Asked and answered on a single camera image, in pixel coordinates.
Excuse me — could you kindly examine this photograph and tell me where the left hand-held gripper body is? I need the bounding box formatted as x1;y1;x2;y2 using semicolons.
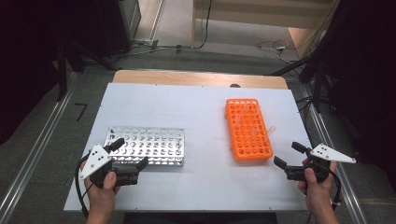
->
78;144;141;189

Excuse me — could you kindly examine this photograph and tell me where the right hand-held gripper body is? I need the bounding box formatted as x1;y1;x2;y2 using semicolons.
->
284;143;358;184

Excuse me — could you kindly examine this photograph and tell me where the black metal stand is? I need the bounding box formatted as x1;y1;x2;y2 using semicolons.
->
55;36;120;102
269;46;331;113

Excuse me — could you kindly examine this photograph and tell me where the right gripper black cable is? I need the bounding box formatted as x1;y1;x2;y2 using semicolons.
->
325;167;343;213

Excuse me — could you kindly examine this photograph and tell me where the person's right hand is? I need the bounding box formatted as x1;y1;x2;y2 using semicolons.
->
297;161;339;213

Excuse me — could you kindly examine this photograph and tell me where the orange plastic test tube rack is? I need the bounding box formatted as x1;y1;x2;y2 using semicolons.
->
224;98;275;162

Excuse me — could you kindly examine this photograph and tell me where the black cabinet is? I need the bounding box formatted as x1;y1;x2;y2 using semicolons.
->
92;0;143;59

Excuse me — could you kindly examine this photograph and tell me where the white table board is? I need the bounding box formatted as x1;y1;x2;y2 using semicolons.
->
64;82;335;213

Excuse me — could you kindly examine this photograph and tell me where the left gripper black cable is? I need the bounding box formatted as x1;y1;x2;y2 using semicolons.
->
74;152;94;218

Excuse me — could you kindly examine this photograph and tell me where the person's left hand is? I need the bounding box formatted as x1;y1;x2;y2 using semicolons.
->
81;171;121;213

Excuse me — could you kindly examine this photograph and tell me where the black floor cable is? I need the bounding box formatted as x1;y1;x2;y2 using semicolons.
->
174;0;214;54

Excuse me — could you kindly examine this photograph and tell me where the dark curtain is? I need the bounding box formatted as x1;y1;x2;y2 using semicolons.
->
323;0;396;190
0;0;101;146

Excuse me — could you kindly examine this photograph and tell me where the wooden table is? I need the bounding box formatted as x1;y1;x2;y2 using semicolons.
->
111;69;289;91

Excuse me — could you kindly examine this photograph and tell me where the beige wooden platform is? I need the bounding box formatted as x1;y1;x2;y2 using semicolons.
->
191;0;339;49

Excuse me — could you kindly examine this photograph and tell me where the aluminium floor rail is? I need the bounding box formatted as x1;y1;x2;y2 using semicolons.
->
295;81;370;224
0;71;78;224

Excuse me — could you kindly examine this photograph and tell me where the grey floor cable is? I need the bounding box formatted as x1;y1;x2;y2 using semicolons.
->
110;43;194;60

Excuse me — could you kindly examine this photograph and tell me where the silver metal test tube rack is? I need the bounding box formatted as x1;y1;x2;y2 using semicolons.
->
104;125;186;168

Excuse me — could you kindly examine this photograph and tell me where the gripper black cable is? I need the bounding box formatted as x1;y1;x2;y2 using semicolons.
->
325;167;343;213
74;152;94;218

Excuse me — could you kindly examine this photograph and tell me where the brown wooden panel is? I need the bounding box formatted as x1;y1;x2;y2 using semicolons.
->
288;27;316;60

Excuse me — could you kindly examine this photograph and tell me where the white coiled cable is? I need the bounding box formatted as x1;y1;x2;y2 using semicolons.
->
255;39;300;64

